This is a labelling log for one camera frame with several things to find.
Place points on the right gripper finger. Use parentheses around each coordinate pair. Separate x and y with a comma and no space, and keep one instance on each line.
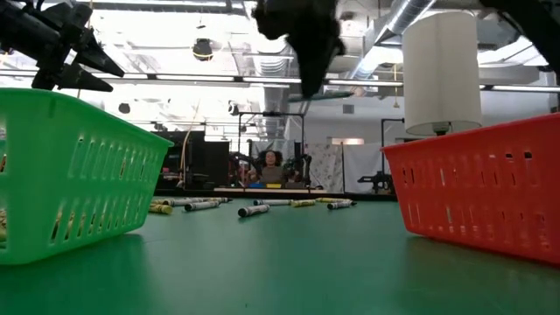
(317,70)

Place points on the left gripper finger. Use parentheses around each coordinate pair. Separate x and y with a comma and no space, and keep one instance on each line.
(98,57)
(81,81)

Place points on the green plastic basket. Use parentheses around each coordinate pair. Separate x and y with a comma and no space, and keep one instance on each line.
(65,175)

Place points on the black background robot arm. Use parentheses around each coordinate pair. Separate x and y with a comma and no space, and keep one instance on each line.
(238,168)
(299,166)

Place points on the patterned hanging sheet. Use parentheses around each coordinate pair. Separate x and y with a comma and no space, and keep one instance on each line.
(324,166)

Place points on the black ceiling speaker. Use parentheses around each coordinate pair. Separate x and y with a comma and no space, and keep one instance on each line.
(203,49)

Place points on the white hanging sheet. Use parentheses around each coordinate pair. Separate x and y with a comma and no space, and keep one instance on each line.
(363,162)

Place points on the person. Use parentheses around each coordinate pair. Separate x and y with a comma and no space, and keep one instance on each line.
(271,170)

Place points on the wooden background table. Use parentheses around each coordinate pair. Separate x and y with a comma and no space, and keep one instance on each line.
(302,190)

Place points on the yellow block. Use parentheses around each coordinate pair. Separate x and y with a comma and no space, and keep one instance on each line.
(274,185)

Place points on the white lampshade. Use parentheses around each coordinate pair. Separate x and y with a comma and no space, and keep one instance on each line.
(441,74)

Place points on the blue block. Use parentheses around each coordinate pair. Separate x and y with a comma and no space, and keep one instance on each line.
(256,185)

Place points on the metal lamp stem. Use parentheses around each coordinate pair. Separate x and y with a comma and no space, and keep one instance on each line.
(439,128)

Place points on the black cabinet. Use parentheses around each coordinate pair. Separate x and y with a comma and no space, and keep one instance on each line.
(214,162)

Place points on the green table mat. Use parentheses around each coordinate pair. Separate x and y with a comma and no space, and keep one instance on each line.
(280,262)

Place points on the red plastic basket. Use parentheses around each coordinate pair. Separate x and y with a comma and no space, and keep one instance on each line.
(481,197)

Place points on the black metal frame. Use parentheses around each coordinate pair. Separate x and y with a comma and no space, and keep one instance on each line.
(271,114)
(382,153)

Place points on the silver ventilation duct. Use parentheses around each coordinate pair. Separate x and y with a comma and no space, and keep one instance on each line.
(394,26)

